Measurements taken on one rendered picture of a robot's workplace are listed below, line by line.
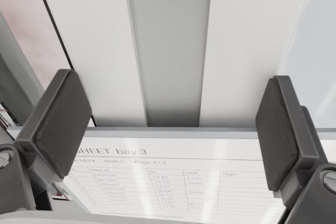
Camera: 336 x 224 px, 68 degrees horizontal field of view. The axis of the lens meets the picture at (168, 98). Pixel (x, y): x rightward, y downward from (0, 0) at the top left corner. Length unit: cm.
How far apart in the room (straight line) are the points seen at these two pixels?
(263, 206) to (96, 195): 13
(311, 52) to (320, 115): 52
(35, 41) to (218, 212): 21
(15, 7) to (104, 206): 18
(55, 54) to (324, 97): 155
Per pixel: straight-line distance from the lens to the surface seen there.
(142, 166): 17
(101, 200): 23
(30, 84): 38
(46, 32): 23
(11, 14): 23
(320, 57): 145
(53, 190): 45
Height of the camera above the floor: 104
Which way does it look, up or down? 43 degrees down
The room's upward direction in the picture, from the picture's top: 173 degrees counter-clockwise
